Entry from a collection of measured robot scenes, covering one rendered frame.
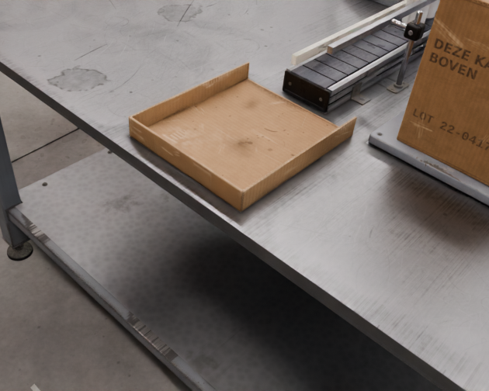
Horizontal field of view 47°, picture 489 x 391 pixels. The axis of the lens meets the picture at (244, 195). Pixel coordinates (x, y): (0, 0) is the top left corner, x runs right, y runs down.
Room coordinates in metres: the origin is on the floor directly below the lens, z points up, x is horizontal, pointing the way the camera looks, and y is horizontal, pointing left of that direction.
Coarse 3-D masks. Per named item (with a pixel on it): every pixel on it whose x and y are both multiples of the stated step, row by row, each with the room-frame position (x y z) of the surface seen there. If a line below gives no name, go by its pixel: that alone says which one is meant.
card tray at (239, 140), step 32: (192, 96) 0.89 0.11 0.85; (224, 96) 0.94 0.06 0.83; (256, 96) 0.95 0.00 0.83; (160, 128) 0.81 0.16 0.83; (192, 128) 0.82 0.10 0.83; (224, 128) 0.83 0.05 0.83; (256, 128) 0.84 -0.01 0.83; (288, 128) 0.85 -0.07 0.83; (320, 128) 0.86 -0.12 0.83; (352, 128) 0.85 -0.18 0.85; (192, 160) 0.69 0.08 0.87; (224, 160) 0.74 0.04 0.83; (256, 160) 0.75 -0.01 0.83; (288, 160) 0.71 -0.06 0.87; (224, 192) 0.64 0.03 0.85; (256, 192) 0.65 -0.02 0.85
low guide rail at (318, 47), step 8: (392, 8) 1.25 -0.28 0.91; (400, 8) 1.27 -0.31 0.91; (376, 16) 1.20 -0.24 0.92; (384, 16) 1.22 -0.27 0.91; (360, 24) 1.15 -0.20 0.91; (368, 24) 1.17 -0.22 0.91; (344, 32) 1.10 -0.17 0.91; (352, 32) 1.12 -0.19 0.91; (328, 40) 1.05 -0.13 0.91; (336, 40) 1.08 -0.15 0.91; (304, 48) 1.01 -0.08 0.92; (312, 48) 1.01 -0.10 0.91; (320, 48) 1.03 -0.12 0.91; (296, 56) 0.97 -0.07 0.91; (304, 56) 0.99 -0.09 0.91; (312, 56) 1.01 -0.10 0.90; (296, 64) 0.97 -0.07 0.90
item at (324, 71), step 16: (384, 32) 1.20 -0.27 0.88; (400, 32) 1.21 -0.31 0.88; (352, 48) 1.10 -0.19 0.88; (368, 48) 1.11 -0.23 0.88; (384, 48) 1.12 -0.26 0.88; (304, 64) 1.01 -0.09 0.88; (320, 64) 1.02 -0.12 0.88; (336, 64) 1.02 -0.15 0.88; (352, 64) 1.03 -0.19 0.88; (368, 64) 1.05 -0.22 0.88; (320, 80) 0.96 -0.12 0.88; (336, 80) 0.96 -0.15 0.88
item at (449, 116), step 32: (448, 0) 0.82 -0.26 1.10; (480, 0) 0.79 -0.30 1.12; (448, 32) 0.81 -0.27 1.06; (480, 32) 0.78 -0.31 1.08; (448, 64) 0.80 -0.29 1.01; (480, 64) 0.77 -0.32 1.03; (416, 96) 0.82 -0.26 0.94; (448, 96) 0.79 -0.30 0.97; (480, 96) 0.76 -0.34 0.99; (416, 128) 0.81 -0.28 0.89; (448, 128) 0.78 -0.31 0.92; (480, 128) 0.75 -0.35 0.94; (448, 160) 0.77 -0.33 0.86; (480, 160) 0.74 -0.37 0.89
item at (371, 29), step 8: (424, 0) 1.19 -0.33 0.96; (432, 0) 1.22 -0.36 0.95; (408, 8) 1.14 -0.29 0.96; (416, 8) 1.16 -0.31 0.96; (392, 16) 1.09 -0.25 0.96; (400, 16) 1.11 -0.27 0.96; (376, 24) 1.05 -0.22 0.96; (384, 24) 1.06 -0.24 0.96; (360, 32) 1.00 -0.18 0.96; (368, 32) 1.02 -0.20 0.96; (344, 40) 0.96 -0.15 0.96; (352, 40) 0.98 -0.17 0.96; (328, 48) 0.93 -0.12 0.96; (336, 48) 0.94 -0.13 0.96
